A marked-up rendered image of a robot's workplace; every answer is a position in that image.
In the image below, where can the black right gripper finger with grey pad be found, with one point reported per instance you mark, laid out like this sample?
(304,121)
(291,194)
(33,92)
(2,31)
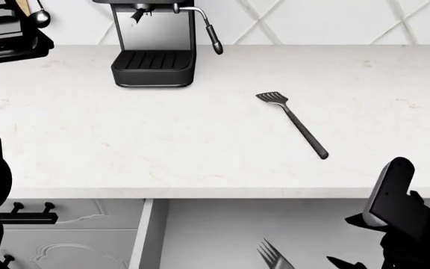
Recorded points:
(390,193)

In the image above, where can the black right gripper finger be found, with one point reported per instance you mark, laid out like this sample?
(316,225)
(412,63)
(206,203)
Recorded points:
(343,263)

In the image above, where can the white open drawer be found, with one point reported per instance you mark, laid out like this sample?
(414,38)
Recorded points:
(215,224)

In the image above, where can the white closed drawer front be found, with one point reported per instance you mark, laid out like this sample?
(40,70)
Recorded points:
(103,213)

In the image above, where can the wooden hanging utensil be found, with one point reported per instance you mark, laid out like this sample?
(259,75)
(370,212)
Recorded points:
(22,7)

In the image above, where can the black hanging ladle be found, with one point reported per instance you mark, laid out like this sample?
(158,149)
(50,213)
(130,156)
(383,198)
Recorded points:
(39,18)

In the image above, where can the silver fork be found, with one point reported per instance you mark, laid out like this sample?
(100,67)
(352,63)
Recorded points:
(274,257)

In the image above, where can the black slotted spatula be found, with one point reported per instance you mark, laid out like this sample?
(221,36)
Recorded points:
(300,129)

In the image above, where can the black espresso coffee machine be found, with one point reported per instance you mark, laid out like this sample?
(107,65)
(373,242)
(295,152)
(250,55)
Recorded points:
(151,71)

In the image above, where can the white cabinet door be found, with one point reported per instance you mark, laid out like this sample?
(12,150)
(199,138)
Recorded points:
(88,249)

